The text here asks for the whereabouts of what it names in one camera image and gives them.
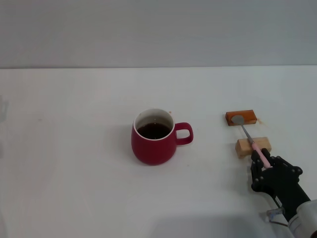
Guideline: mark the dark orange wooden block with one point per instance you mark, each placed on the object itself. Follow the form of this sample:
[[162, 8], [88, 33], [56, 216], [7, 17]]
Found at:
[[248, 115]]

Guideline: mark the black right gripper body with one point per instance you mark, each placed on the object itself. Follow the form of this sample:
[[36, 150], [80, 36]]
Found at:
[[282, 186]]

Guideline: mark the light wooden arch block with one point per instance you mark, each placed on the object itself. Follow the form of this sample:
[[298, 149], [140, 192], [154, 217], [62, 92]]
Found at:
[[244, 148]]

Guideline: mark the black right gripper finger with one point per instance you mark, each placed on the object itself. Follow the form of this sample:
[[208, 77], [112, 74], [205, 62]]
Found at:
[[256, 171], [284, 166]]

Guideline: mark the red ceramic coffee cup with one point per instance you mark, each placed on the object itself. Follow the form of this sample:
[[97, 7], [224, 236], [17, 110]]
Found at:
[[153, 151]]

